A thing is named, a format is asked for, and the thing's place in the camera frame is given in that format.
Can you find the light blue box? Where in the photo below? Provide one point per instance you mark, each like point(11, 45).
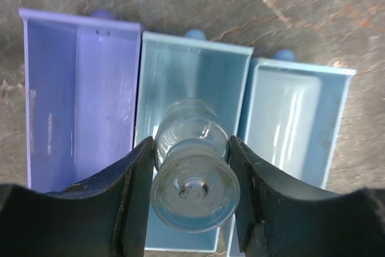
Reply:
point(290, 117)
point(173, 68)

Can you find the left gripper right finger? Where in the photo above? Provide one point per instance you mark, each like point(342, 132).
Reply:
point(279, 215)

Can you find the light blue right box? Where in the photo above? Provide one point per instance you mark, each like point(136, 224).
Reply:
point(290, 117)

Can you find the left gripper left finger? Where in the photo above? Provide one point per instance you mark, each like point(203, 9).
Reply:
point(103, 215)

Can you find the small glass beaker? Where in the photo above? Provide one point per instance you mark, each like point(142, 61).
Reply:
point(194, 190)

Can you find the purple small box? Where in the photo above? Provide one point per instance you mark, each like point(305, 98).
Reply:
point(81, 79)

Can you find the light blue middle box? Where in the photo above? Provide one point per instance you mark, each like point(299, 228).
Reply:
point(173, 68)

